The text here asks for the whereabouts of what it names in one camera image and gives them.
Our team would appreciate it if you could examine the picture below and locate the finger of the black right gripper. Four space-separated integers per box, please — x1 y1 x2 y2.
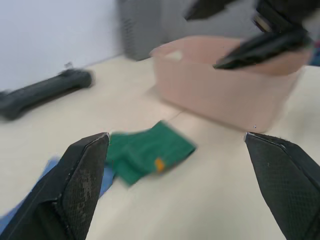
212 27 314 70
184 0 235 21

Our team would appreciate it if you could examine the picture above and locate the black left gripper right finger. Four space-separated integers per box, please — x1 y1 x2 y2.
243 131 320 240

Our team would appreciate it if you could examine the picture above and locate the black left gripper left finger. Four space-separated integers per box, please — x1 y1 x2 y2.
0 132 111 240

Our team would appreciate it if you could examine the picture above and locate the pink plastic container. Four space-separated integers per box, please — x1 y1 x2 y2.
149 35 312 133

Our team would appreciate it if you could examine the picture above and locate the blue sock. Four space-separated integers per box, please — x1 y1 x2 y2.
0 156 117 227

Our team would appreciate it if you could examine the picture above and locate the grey perforated cabinet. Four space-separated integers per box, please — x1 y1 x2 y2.
118 0 168 62

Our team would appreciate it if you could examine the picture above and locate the green sock with orange tag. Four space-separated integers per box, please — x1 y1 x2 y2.
105 120 198 188

